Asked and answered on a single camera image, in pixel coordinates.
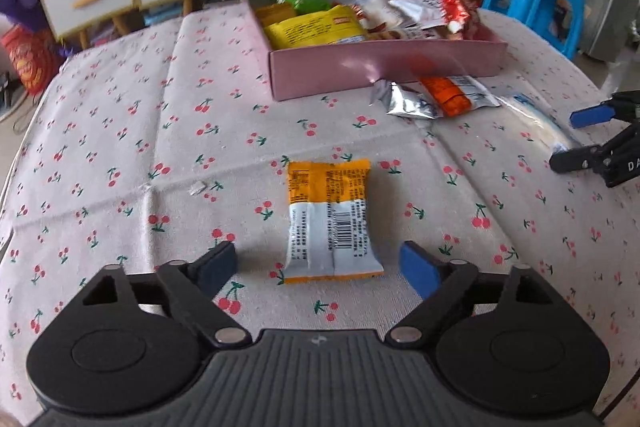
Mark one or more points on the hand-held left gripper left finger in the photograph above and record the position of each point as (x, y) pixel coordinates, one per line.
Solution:
(220, 259)

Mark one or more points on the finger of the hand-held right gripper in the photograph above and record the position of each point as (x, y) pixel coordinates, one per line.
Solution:
(590, 114)
(575, 158)

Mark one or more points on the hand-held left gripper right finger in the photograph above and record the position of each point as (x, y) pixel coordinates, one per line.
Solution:
(417, 269)

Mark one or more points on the clear plastic packet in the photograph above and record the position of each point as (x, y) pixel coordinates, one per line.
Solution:
(537, 122)

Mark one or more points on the orange white snack packet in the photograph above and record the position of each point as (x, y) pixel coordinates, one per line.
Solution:
(325, 227)

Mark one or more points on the small red white packet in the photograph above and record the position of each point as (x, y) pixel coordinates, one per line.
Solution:
(458, 28)

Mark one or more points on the red snack packet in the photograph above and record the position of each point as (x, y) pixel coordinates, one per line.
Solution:
(454, 4)

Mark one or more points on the white foil snack packet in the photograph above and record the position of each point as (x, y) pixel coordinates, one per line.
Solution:
(417, 11)

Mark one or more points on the pink cardboard box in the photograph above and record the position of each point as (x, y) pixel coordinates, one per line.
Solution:
(350, 67)

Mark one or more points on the clear rice cracker packet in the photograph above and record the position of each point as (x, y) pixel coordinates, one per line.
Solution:
(375, 4)

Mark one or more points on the yellow snack packet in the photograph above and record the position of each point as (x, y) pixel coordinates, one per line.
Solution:
(315, 29)

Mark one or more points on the small paper scrap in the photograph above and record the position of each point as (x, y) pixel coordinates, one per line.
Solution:
(197, 188)

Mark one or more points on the grey metal appliance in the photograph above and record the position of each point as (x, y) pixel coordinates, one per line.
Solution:
(612, 7)

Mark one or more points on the orange sausage snack packet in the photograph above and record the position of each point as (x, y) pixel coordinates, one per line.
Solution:
(447, 96)

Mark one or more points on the cherry print tablecloth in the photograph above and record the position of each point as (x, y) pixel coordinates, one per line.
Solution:
(150, 132)

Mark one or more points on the silver foil snack packet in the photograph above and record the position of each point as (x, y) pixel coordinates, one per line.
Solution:
(410, 103)

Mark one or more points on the long white brown packet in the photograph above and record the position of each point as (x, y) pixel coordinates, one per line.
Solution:
(410, 34)

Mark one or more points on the amber snack packet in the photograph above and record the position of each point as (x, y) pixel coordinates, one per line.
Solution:
(275, 13)

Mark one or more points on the red gift bag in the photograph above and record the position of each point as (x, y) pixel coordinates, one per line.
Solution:
(27, 62)

